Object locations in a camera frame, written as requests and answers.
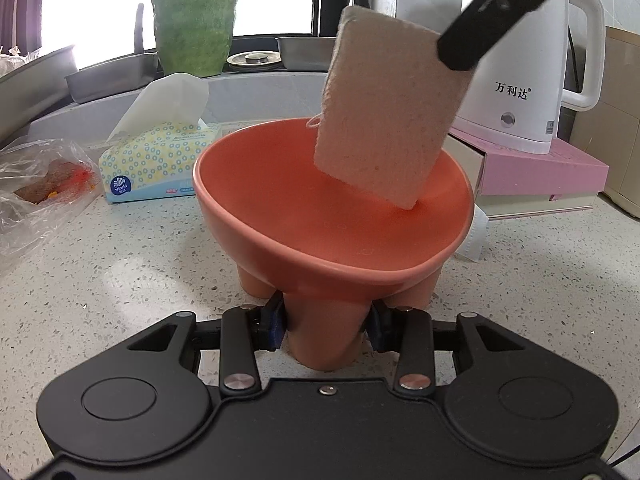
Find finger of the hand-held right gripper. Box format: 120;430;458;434
436;0;598;72

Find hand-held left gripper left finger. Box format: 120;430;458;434
127;294;290;397

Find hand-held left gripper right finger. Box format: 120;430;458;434
369;300;526;396

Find orange footed bowl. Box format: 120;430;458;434
192;116;476;372

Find beige cleaning sponge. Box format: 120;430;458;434
313;5;473;211

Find patterned tissue pack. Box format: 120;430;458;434
97;72;223;206

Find white electric kettle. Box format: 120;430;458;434
446;0;607;157

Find white paper slip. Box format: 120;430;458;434
452;205;488;262

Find beige box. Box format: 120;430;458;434
570;25;640;221

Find pink flat box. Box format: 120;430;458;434
445;132;610;221

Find small steel tray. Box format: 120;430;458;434
65;52;161;103
275;36;338;72

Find metal sink strainer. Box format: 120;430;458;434
227;50;283;73

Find clear plastic bag with food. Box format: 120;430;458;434
0;137;103;261

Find green textured vase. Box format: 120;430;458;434
150;0;243;78

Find large steel tray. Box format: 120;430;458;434
0;45;78;146

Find crumpled clear plastic bags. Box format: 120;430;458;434
0;45;43;73

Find purple curtain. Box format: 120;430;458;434
0;0;51;56

